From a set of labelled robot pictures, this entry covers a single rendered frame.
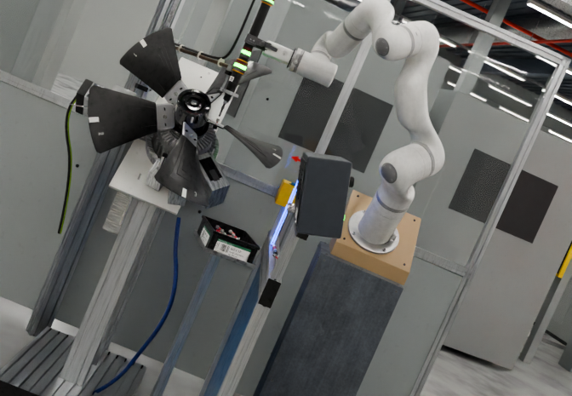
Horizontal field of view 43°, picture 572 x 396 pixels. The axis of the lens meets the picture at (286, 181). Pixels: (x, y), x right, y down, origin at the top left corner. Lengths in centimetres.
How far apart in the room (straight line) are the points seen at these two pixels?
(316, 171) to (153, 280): 177
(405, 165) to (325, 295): 54
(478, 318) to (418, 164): 457
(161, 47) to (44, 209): 110
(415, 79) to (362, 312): 80
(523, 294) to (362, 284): 451
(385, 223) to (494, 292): 434
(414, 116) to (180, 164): 77
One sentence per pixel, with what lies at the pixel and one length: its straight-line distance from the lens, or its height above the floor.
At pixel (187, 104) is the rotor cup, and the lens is 254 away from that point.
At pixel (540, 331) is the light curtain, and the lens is 813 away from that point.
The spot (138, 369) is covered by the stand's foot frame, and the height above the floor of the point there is 8.
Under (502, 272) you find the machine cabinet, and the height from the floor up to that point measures 84.
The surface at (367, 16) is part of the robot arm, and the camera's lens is 231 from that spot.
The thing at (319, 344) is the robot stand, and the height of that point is 64.
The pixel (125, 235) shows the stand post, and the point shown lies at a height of 67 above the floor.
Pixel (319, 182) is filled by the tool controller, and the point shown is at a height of 118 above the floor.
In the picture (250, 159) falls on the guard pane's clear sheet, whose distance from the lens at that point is 331.
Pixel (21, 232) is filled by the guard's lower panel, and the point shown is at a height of 36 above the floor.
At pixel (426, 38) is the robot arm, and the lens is 226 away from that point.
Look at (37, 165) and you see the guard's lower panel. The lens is 346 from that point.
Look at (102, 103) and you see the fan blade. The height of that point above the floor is 110.
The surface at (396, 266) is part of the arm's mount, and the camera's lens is 255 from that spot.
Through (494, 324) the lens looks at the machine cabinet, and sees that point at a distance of 688.
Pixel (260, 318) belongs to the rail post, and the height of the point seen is 74.
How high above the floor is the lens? 127
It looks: 4 degrees down
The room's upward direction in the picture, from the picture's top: 23 degrees clockwise
